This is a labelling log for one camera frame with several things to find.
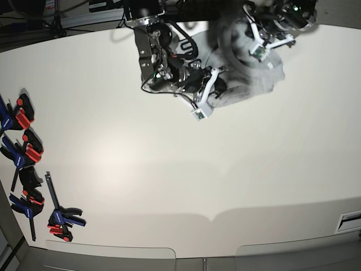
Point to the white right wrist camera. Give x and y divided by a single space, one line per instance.
204 110

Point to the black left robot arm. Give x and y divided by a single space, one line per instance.
301 15

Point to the lone blue bar clamp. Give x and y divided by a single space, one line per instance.
62 218

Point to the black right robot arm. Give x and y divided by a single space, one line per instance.
168 57

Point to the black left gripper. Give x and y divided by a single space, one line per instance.
267 30

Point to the grey T-shirt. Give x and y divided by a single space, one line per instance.
225 44

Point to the top blue bar clamp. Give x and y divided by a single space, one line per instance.
19 117

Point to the white label plate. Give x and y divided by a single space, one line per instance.
348 222

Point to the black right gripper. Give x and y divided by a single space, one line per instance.
195 83

